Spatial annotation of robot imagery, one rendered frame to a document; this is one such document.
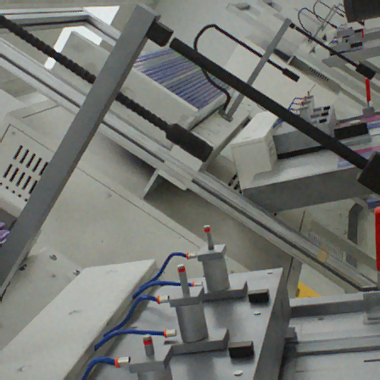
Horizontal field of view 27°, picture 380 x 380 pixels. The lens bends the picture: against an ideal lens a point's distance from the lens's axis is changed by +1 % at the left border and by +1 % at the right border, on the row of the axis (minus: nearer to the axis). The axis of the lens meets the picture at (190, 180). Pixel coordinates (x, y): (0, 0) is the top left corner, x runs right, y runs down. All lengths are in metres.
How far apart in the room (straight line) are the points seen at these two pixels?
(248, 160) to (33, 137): 0.48
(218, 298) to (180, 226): 0.91
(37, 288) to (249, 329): 0.27
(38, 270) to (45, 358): 0.24
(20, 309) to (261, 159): 1.06
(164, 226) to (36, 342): 0.99
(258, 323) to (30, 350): 0.18
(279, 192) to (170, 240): 0.25
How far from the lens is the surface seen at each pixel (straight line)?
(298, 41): 5.20
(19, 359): 0.65
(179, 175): 1.56
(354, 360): 0.72
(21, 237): 0.58
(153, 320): 0.71
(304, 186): 1.57
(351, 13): 0.67
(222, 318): 0.68
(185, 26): 8.36
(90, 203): 1.68
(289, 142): 1.88
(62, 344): 0.65
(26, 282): 0.84
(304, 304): 0.82
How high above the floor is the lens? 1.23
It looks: 3 degrees up
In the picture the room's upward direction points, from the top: 57 degrees counter-clockwise
